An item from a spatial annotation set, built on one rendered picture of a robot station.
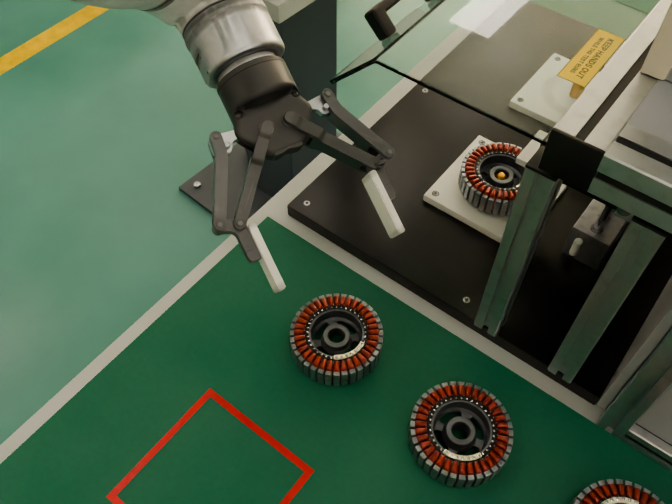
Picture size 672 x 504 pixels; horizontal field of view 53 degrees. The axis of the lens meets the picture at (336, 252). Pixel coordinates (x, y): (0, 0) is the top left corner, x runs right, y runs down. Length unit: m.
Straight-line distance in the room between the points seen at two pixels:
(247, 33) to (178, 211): 1.34
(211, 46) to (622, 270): 0.44
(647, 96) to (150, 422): 0.61
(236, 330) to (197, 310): 0.06
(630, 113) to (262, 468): 0.51
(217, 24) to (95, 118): 1.67
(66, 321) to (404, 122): 1.11
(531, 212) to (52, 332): 1.41
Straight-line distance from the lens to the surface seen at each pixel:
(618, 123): 0.59
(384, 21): 0.76
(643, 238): 0.64
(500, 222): 0.93
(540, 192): 0.64
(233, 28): 0.68
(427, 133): 1.05
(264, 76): 0.67
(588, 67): 0.72
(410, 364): 0.83
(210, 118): 2.24
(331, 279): 0.89
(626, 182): 0.57
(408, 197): 0.95
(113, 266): 1.91
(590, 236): 0.90
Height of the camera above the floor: 1.49
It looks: 54 degrees down
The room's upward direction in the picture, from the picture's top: straight up
